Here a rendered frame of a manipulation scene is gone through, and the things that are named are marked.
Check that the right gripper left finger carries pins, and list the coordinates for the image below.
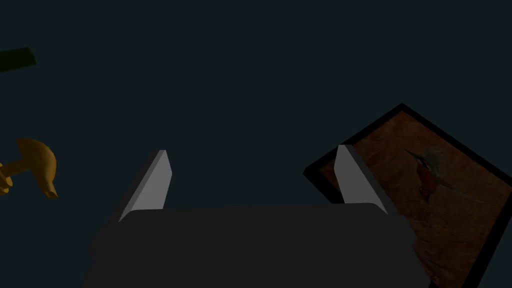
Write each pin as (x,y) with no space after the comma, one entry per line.
(154,186)

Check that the black framed bird picture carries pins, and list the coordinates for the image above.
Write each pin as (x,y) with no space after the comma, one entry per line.
(448,200)

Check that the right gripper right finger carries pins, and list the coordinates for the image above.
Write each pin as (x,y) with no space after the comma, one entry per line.
(354,182)

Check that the dark green flat block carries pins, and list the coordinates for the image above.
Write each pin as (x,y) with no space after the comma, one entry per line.
(16,59)

